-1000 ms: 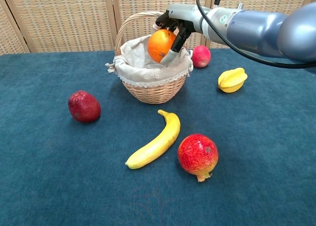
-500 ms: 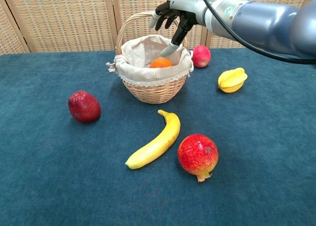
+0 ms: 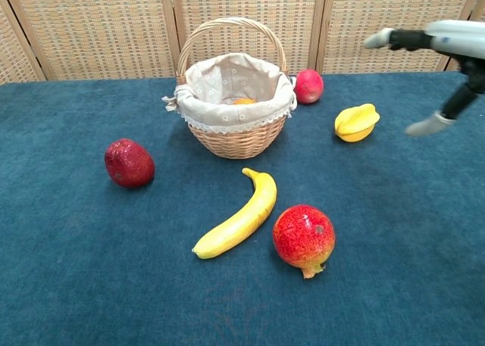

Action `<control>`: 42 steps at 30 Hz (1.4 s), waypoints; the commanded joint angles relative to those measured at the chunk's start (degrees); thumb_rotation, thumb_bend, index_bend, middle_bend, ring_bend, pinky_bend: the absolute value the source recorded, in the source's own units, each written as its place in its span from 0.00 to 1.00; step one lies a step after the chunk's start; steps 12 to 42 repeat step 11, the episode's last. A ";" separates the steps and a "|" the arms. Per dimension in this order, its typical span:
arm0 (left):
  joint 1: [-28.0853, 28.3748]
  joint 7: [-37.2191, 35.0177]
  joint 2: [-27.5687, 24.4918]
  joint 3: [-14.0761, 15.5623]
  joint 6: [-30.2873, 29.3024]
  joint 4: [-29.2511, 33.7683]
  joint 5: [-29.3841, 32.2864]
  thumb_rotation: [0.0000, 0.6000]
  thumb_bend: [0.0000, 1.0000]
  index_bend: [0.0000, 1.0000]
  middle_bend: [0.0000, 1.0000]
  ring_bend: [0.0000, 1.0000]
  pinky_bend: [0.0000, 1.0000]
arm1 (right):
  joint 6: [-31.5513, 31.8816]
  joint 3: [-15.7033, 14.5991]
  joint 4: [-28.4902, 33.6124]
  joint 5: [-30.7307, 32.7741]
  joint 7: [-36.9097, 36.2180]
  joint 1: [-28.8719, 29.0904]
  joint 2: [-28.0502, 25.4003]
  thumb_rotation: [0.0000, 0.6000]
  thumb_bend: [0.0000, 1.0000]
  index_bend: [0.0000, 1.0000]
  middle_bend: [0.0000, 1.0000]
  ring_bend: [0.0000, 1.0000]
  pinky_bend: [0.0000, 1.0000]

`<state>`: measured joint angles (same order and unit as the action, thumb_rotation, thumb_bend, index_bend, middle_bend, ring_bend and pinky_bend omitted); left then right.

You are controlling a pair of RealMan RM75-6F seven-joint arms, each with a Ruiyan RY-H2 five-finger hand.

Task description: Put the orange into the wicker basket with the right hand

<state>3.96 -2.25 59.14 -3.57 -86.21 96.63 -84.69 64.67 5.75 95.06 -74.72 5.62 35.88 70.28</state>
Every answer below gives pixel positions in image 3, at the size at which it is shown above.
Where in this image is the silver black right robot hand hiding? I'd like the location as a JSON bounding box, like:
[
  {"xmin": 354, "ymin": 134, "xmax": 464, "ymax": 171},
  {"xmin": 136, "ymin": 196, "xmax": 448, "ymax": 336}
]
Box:
[{"xmin": 363, "ymin": 19, "xmax": 485, "ymax": 137}]

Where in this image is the wicker basket with cloth liner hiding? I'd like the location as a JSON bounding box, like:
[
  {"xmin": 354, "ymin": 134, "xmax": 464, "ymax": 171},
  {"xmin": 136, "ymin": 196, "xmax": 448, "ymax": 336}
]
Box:
[{"xmin": 161, "ymin": 17, "xmax": 298, "ymax": 161}]

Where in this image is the woven folding screen panel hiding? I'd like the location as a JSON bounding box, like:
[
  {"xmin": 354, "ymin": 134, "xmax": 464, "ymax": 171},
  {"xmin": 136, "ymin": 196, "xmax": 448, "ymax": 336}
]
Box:
[
  {"xmin": 316, "ymin": 0, "xmax": 480, "ymax": 75},
  {"xmin": 0, "ymin": 0, "xmax": 47, "ymax": 86},
  {"xmin": 2, "ymin": 0, "xmax": 181, "ymax": 82},
  {"xmin": 169, "ymin": 0, "xmax": 327, "ymax": 76},
  {"xmin": 435, "ymin": 0, "xmax": 485, "ymax": 73}
]

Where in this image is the yellow starfruit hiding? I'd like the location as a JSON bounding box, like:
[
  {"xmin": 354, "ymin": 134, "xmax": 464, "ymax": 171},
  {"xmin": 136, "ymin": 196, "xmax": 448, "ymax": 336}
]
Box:
[{"xmin": 333, "ymin": 103, "xmax": 381, "ymax": 143}]

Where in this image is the pink red peach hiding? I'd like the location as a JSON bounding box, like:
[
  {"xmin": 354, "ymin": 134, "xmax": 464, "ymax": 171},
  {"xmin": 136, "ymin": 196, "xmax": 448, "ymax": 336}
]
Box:
[{"xmin": 293, "ymin": 69, "xmax": 325, "ymax": 105}]

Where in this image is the bright red pomegranate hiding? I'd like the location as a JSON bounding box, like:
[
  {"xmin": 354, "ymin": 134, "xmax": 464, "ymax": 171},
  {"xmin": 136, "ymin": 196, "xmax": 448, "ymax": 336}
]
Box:
[{"xmin": 272, "ymin": 204, "xmax": 336, "ymax": 280}]

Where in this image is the yellow banana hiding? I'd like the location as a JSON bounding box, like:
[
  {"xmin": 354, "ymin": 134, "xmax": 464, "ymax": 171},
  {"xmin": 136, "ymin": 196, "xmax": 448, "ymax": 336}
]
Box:
[{"xmin": 192, "ymin": 167, "xmax": 278, "ymax": 260}]

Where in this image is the dark red round fruit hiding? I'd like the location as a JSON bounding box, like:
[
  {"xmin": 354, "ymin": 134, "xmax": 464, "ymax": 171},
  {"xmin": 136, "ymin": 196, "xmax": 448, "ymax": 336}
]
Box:
[{"xmin": 104, "ymin": 138, "xmax": 156, "ymax": 189}]

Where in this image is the blue felt table cover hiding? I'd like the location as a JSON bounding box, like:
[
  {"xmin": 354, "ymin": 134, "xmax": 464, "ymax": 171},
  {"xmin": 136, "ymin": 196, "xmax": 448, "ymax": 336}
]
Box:
[{"xmin": 0, "ymin": 70, "xmax": 485, "ymax": 346}]

